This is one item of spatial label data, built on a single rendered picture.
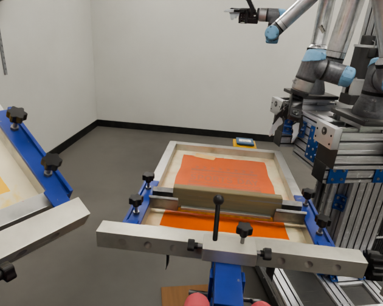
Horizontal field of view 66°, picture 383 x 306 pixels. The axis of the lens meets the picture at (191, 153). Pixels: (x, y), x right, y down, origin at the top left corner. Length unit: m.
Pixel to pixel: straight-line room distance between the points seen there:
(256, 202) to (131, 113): 4.08
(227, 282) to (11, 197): 0.53
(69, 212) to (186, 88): 4.06
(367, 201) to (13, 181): 1.65
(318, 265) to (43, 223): 0.64
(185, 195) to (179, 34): 3.77
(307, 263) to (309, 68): 0.69
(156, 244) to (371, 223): 1.43
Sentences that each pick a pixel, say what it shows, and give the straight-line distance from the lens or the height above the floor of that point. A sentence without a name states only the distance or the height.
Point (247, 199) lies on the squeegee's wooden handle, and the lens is 0.99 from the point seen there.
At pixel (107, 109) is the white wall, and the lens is 5.03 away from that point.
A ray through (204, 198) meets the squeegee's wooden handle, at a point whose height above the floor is 1.03.
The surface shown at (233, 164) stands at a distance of 1.44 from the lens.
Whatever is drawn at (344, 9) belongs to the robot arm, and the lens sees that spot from 1.36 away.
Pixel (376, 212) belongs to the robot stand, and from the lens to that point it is 1.96.
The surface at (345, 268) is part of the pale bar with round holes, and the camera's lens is 0.87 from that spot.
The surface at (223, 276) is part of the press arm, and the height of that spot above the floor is 1.04.
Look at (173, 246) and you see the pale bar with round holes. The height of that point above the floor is 1.01.
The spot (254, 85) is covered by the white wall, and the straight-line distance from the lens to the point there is 4.63.
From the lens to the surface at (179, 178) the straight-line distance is 1.26.
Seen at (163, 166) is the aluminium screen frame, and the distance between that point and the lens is 1.28.
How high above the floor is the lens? 1.53
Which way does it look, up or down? 22 degrees down
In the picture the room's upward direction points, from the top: 4 degrees clockwise
